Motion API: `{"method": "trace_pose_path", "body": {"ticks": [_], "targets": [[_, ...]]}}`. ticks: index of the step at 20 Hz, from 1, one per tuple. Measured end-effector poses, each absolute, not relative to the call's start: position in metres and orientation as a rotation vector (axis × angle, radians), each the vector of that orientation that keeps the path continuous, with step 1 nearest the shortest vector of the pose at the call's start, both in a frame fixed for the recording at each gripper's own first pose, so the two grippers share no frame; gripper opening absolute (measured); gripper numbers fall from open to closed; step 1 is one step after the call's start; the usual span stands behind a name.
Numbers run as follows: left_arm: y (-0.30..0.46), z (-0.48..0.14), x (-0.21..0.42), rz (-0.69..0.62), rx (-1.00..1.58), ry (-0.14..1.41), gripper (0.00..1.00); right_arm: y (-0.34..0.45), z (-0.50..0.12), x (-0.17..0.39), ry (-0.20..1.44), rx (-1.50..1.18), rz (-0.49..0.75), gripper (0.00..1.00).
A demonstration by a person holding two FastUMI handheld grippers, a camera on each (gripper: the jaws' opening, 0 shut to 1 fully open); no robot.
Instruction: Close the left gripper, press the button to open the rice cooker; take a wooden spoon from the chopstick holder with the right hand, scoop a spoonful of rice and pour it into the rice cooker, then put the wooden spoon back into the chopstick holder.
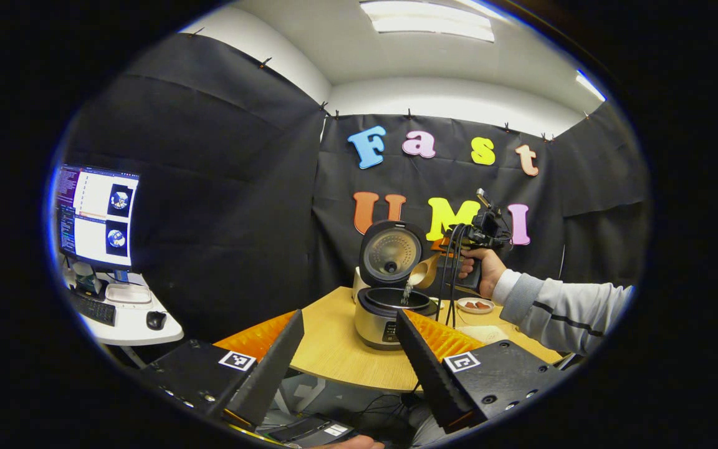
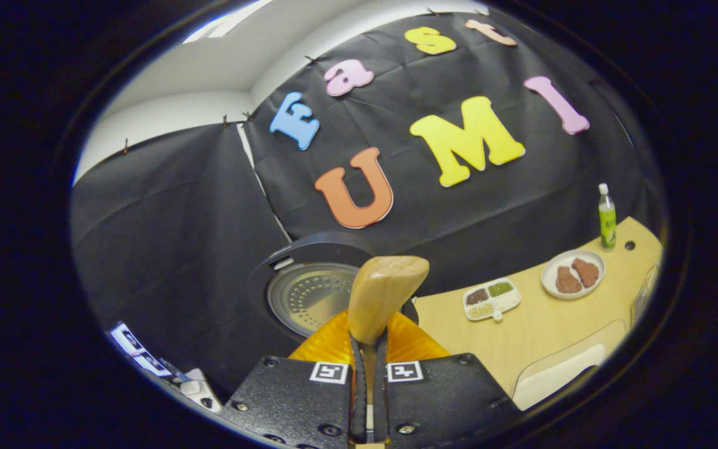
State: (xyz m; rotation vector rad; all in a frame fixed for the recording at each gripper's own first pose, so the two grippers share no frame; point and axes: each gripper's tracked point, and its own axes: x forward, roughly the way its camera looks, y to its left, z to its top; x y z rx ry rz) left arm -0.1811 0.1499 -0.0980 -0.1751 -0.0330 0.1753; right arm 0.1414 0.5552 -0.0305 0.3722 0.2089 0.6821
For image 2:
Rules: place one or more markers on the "brown meat piece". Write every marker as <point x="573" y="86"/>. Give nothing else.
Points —
<point x="568" y="280"/>
<point x="586" y="272"/>

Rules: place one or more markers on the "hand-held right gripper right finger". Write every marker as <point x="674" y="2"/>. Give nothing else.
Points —
<point x="381" y="405"/>

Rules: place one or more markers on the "white rice container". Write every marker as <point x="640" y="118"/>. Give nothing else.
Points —
<point x="558" y="374"/>

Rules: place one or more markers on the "white round plate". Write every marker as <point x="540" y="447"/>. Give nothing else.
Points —
<point x="549" y="277"/>

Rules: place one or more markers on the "computer monitor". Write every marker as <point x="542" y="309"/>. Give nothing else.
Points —
<point x="141" y="352"/>

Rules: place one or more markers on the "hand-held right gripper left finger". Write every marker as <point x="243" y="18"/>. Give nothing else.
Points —
<point x="358" y="405"/>

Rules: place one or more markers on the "black computer mouse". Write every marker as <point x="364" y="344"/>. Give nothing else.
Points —
<point x="207" y="402"/>

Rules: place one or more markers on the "wooden spoon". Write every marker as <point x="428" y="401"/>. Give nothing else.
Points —
<point x="384" y="293"/>

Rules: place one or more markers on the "large ceiling light panel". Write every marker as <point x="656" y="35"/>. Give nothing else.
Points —
<point x="228" y="22"/>

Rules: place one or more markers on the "dark grey rice cooker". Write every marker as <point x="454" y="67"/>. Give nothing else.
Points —
<point x="309" y="296"/>

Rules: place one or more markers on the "white divided bean dish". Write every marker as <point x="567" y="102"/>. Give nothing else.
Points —
<point x="492" y="299"/>

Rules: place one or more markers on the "green drink bottle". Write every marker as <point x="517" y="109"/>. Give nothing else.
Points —
<point x="607" y="221"/>

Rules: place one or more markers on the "white side desk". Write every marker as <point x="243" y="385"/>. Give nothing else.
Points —
<point x="200" y="390"/>

